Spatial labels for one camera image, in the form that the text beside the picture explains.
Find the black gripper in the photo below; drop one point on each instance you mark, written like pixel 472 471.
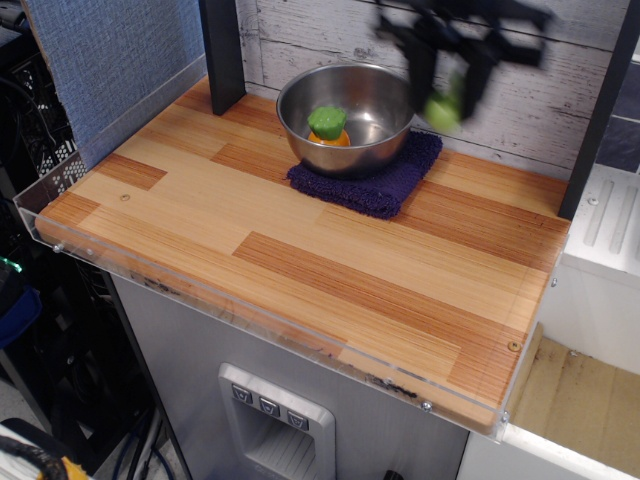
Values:
pixel 475 31

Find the green handled grey spatula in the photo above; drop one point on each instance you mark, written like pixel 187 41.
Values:
pixel 443 111

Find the silver metal bowl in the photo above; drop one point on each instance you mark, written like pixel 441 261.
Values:
pixel 376 102

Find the toy carrot with green top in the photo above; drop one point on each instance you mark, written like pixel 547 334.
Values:
pixel 327 126

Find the purple folded cloth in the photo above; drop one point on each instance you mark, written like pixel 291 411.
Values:
pixel 382 195

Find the blue fabric board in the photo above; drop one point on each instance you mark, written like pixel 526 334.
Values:
pixel 117 64

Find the white toy sink unit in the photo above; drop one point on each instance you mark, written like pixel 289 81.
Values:
pixel 575 408

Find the silver toy fridge front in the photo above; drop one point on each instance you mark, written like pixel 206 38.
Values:
pixel 183 349

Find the grey dispenser panel with buttons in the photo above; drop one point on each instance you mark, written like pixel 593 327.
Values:
pixel 277 433

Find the black plastic crate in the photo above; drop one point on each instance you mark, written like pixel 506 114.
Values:
pixel 36 135

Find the clear acrylic table guard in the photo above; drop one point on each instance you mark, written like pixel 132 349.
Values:
pixel 434 306

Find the black vertical post right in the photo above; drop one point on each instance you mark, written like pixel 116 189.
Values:
pixel 612 83

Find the black vertical post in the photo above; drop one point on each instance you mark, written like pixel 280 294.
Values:
pixel 221 35
pixel 612 83

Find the black vertical post left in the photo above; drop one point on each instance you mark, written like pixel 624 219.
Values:
pixel 221 35

